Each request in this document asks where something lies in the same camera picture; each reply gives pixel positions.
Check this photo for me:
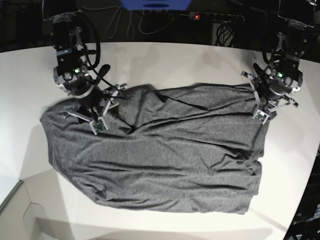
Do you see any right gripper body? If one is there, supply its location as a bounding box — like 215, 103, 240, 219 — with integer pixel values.
53, 65, 106, 115

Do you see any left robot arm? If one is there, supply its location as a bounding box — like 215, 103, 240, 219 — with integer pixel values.
254, 0, 317, 102

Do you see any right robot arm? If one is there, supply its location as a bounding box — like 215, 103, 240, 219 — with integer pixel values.
41, 0, 111, 118

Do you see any grey t-shirt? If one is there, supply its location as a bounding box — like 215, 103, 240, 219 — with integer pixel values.
40, 84, 269, 214

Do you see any black power strip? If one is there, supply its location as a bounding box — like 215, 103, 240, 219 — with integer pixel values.
188, 11, 245, 24

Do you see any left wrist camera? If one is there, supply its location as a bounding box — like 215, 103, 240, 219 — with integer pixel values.
253, 109, 270, 125

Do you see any blue box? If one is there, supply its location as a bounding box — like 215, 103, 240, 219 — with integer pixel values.
120, 0, 192, 11

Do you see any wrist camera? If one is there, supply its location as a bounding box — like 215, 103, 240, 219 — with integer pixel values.
89, 118, 108, 135
253, 109, 270, 125

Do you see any grey cardboard box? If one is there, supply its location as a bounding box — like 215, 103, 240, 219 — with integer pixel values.
0, 181, 74, 240

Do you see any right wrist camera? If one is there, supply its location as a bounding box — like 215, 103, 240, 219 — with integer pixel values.
89, 118, 108, 135

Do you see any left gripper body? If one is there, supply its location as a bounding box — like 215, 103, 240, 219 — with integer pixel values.
253, 58, 303, 101

